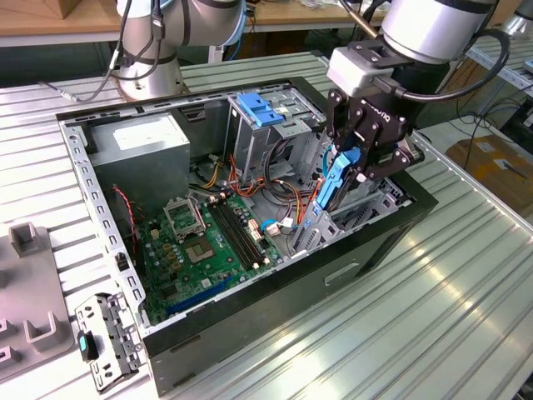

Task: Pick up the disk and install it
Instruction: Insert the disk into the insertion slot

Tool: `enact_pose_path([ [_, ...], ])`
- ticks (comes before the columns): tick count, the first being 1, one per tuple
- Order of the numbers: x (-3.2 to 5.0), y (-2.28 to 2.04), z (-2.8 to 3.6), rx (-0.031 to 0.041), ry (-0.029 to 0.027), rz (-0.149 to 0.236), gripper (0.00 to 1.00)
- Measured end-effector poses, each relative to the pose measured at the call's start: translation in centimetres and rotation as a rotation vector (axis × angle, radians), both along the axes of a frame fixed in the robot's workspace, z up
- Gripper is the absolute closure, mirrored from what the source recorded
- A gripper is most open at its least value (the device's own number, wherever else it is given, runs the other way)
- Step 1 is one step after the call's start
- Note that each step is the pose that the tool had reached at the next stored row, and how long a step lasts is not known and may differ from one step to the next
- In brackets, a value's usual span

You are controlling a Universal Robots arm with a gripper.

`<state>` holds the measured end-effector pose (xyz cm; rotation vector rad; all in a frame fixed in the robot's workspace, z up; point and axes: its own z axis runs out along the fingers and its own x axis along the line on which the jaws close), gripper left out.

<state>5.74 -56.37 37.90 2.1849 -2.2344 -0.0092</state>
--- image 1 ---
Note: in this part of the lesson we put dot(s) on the green motherboard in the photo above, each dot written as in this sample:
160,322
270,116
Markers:
191,275

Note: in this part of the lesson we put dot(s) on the black open PC case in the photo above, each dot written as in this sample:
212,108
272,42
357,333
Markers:
270,308

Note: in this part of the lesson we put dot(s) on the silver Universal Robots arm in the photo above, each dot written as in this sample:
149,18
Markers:
424,29

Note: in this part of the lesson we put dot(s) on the grey metal drive cage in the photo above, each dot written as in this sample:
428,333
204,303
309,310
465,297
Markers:
250,146

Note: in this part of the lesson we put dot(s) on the grey metal slot bracket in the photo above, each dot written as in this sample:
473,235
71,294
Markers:
108,366

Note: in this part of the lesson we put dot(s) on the black RAM slot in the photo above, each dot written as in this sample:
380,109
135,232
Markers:
231,236
236,234
247,229
241,232

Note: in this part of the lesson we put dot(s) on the grey metal disk bay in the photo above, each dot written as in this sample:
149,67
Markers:
308,243

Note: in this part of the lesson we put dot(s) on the CPU socket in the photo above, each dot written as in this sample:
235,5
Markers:
199,251

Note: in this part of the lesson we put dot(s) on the grey power supply unit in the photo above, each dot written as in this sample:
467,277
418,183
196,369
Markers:
141,175

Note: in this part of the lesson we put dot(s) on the brown cardboard box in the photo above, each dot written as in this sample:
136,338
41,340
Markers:
487,175

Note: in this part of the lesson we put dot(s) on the hard disk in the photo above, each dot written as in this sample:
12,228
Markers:
333,179

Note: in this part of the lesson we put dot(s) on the grey parts rack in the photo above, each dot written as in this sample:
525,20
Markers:
29,283

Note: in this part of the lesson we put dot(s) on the black latch blue button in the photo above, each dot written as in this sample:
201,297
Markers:
83,343

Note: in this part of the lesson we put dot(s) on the blue expansion slot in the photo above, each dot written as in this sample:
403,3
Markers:
195,298

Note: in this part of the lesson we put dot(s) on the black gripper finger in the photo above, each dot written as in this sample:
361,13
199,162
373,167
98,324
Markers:
338,121
395,164

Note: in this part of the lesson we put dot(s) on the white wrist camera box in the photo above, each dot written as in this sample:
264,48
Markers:
354,71

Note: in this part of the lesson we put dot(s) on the blue plastic drive latch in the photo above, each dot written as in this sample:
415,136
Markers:
258,110

